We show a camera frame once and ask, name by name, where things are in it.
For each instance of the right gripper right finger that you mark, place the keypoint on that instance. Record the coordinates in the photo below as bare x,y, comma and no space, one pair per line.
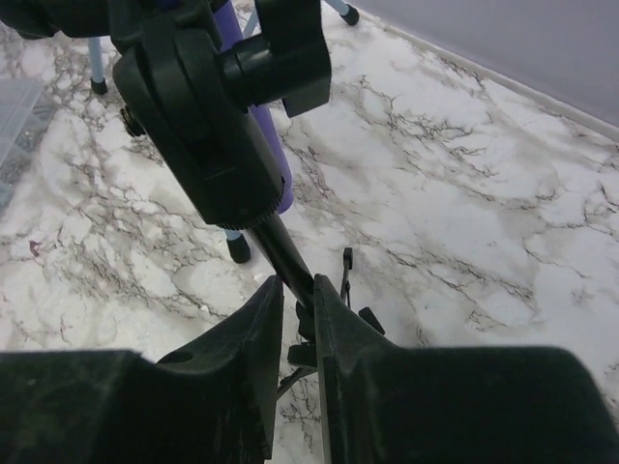
381,403

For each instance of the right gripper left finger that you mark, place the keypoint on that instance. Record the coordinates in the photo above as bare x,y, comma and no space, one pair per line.
212,400

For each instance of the black tripod mic stand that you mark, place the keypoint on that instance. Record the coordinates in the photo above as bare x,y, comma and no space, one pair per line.
183,91

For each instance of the purple microphone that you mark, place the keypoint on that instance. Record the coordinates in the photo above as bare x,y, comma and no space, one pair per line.
230,32

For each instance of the light blue music stand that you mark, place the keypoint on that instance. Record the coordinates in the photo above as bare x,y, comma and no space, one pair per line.
230,164

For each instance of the clear plastic screw box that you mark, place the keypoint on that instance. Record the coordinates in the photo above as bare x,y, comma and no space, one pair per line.
26,112

